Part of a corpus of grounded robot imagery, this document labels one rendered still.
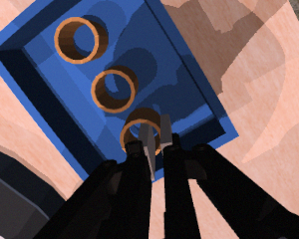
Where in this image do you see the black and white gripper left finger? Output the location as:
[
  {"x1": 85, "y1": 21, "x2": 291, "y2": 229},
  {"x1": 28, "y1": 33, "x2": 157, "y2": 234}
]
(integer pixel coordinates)
[{"x1": 33, "y1": 122, "x2": 155, "y2": 239}]

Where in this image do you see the bronze bushing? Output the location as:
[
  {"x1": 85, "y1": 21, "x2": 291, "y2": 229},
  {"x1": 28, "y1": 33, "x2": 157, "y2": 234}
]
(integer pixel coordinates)
[
  {"x1": 91, "y1": 65, "x2": 139, "y2": 114},
  {"x1": 120, "y1": 108, "x2": 161, "y2": 155},
  {"x1": 54, "y1": 17, "x2": 109, "y2": 64}
]

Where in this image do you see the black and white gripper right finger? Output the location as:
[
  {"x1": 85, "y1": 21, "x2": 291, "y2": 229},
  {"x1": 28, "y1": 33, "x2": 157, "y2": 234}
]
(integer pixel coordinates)
[{"x1": 160, "y1": 114, "x2": 299, "y2": 239}]

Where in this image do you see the blue shallow tray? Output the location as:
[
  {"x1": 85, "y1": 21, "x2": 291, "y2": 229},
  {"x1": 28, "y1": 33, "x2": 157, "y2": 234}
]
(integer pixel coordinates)
[{"x1": 0, "y1": 0, "x2": 239, "y2": 181}]

